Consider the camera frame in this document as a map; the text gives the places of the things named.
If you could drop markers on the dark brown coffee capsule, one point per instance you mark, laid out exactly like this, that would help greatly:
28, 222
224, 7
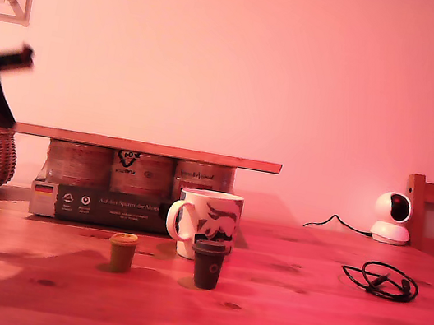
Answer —
205, 267

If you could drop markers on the shrink-wrapped pet food can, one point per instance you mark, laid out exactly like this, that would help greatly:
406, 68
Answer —
141, 177
79, 164
206, 177

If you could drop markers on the dark cardboard can tray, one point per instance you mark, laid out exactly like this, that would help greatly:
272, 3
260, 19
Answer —
109, 209

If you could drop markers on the long wooden board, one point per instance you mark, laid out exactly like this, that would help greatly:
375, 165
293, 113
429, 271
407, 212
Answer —
148, 148

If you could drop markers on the white mug with dark print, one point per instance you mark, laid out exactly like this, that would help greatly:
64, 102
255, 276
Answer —
212, 216

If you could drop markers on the white security camera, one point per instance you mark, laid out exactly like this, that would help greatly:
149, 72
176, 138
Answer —
391, 231

